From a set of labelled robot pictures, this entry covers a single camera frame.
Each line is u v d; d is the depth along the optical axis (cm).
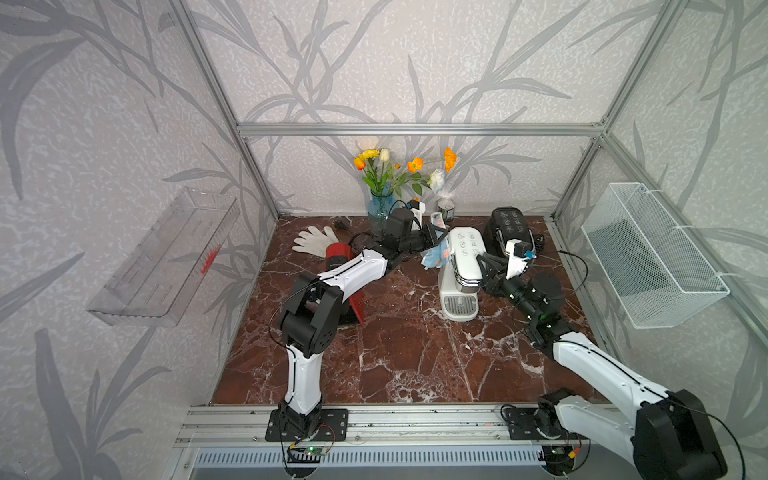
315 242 112
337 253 88
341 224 116
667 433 39
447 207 116
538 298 60
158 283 64
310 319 51
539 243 109
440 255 83
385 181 104
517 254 67
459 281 77
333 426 73
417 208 83
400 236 72
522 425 73
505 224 87
